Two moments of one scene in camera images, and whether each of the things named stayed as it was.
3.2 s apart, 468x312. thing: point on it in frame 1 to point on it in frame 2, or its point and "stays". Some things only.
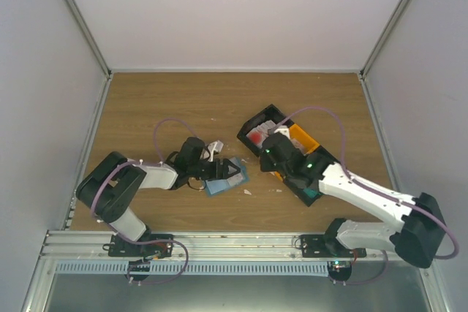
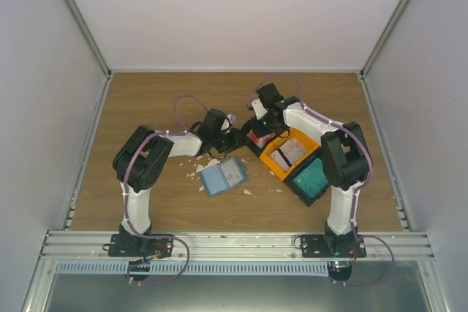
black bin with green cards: x=316 y=161 stays
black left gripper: x=224 y=169 to x=236 y=142
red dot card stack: x=258 y=134 stays
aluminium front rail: x=88 y=245 stays
